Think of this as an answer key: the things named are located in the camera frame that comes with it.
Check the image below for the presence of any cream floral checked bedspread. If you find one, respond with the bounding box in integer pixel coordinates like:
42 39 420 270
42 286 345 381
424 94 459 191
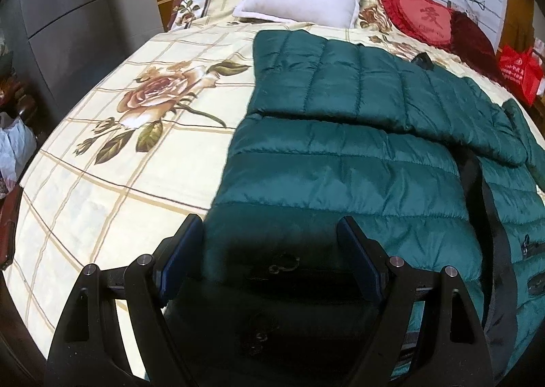
0 0 545 371

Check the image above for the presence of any dark wooden furniture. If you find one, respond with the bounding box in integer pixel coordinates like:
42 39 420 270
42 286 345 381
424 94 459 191
0 185 24 270

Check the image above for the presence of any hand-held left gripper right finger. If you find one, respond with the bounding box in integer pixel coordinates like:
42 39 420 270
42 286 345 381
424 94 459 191
336 217 495 387

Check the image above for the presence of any dark red velvet cushion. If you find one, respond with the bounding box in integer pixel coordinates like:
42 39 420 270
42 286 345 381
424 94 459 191
447 10 507 85

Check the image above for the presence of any grey wardrobe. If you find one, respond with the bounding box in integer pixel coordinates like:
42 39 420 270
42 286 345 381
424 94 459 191
0 0 167 136

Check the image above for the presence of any red heart-shaped cushion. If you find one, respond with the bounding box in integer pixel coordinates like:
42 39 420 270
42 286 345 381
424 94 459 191
379 0 454 49

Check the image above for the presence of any white plastic bag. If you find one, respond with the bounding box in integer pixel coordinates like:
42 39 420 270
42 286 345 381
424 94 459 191
0 112 38 185

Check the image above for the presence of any red shopping bag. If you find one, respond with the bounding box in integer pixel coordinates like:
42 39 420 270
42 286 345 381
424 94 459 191
496 45 545 107

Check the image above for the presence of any green quilted down jacket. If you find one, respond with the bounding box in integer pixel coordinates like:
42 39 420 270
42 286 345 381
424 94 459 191
145 29 545 387

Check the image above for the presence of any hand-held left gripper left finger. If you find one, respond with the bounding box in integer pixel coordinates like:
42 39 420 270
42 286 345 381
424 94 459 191
45 214 205 387

